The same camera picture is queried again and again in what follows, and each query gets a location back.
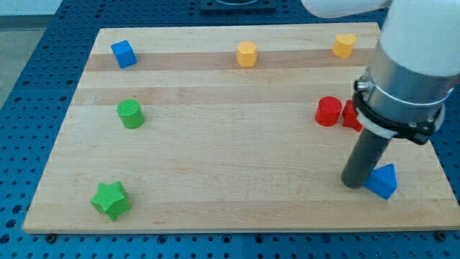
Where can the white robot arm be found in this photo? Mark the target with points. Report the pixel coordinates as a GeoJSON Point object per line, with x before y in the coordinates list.
{"type": "Point", "coordinates": [415, 66]}

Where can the red star block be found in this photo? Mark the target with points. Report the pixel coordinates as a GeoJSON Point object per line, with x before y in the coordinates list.
{"type": "Point", "coordinates": [350, 117]}

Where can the green star block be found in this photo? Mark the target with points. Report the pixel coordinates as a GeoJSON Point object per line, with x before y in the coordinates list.
{"type": "Point", "coordinates": [111, 199]}

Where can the wooden board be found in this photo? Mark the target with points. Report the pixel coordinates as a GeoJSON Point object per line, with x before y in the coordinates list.
{"type": "Point", "coordinates": [225, 148]}

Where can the yellow hexagon block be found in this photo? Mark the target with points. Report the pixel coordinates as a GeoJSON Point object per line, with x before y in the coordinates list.
{"type": "Point", "coordinates": [246, 54]}

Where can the green cylinder block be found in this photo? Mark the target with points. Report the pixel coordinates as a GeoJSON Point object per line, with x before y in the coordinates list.
{"type": "Point", "coordinates": [130, 113]}

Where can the red cylinder block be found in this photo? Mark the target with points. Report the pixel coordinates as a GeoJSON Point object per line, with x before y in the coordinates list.
{"type": "Point", "coordinates": [328, 111]}

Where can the blue cube block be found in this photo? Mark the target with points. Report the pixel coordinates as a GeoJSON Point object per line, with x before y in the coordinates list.
{"type": "Point", "coordinates": [124, 54]}

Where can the yellow heart block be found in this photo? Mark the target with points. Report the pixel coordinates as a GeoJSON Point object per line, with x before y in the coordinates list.
{"type": "Point", "coordinates": [343, 45]}

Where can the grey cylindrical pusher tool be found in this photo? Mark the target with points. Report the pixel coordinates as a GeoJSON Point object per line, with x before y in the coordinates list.
{"type": "Point", "coordinates": [366, 154]}

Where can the blue triangle block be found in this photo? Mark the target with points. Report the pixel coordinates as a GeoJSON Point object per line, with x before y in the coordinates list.
{"type": "Point", "coordinates": [382, 181]}

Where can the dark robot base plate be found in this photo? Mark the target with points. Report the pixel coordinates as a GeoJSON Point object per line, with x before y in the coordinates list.
{"type": "Point", "coordinates": [237, 5]}

